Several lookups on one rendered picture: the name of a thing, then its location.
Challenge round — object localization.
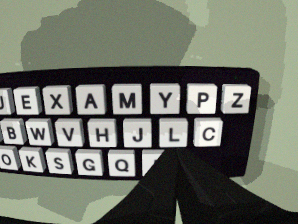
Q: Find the black keyboard base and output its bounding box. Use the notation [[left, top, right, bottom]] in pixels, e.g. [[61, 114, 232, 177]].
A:
[[0, 66, 260, 181]]

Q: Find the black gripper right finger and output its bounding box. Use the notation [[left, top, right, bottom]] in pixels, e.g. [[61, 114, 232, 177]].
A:
[[176, 148, 298, 224]]

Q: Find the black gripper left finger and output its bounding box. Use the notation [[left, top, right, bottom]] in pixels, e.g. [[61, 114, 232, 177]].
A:
[[0, 148, 179, 224]]

